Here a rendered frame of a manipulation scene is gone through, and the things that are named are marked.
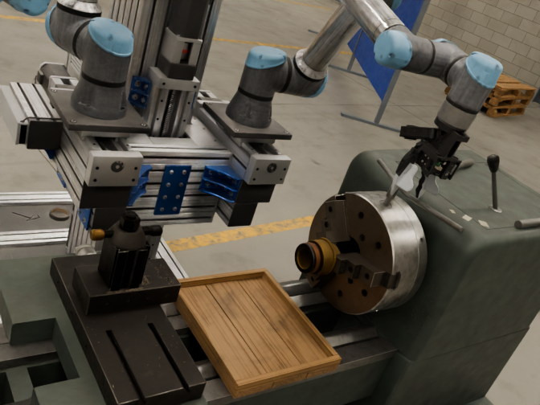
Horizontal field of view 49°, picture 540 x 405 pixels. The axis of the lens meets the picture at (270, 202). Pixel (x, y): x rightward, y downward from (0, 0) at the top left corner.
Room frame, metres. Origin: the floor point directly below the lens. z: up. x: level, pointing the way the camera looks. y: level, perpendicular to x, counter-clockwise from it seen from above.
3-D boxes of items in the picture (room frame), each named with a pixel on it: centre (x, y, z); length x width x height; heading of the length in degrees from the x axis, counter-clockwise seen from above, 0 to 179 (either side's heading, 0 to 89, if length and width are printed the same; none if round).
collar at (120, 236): (1.00, 0.25, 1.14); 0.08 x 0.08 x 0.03
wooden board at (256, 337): (1.17, -0.06, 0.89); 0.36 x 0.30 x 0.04; 42
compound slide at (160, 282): (1.01, 0.23, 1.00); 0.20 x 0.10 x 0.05; 132
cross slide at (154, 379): (0.95, 0.21, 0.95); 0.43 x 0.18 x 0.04; 42
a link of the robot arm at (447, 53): (1.35, -0.26, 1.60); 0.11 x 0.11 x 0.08; 31
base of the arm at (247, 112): (1.81, 0.16, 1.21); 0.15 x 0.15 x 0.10
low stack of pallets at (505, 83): (9.20, -2.61, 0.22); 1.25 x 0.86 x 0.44; 142
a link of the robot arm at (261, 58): (1.81, 0.15, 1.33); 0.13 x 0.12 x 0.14; 121
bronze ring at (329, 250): (1.26, -0.16, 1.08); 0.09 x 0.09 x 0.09; 42
